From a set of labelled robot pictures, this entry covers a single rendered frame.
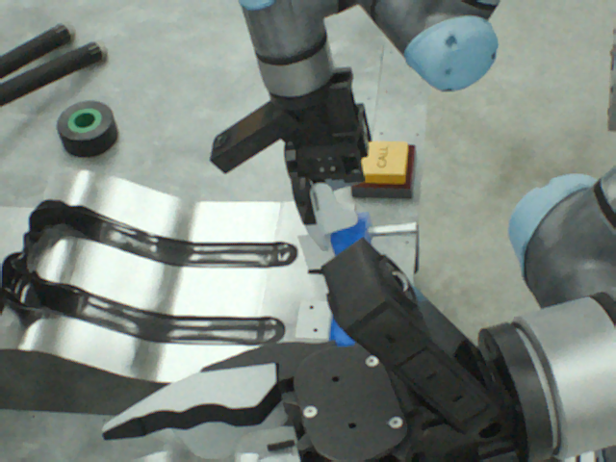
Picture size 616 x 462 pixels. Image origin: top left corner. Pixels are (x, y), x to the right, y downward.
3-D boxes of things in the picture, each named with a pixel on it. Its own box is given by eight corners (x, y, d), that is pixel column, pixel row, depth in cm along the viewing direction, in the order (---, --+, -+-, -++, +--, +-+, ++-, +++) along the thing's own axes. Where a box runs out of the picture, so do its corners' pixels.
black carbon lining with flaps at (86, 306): (301, 250, 139) (293, 198, 132) (283, 364, 129) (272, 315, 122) (25, 240, 144) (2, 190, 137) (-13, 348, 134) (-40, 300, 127)
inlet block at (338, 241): (423, 230, 134) (414, 194, 131) (420, 260, 130) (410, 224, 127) (314, 241, 137) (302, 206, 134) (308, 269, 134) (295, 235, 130)
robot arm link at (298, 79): (247, 69, 114) (262, 23, 120) (259, 106, 117) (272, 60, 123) (321, 62, 112) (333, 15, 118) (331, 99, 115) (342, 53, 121)
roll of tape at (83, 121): (53, 134, 166) (46, 116, 163) (103, 109, 168) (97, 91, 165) (77, 166, 161) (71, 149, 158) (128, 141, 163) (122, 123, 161)
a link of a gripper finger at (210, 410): (124, 490, 62) (296, 481, 61) (96, 422, 58) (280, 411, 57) (133, 442, 64) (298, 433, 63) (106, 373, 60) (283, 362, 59)
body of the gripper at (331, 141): (366, 189, 122) (344, 96, 115) (288, 194, 125) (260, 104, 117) (373, 143, 128) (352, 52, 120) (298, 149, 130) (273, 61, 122)
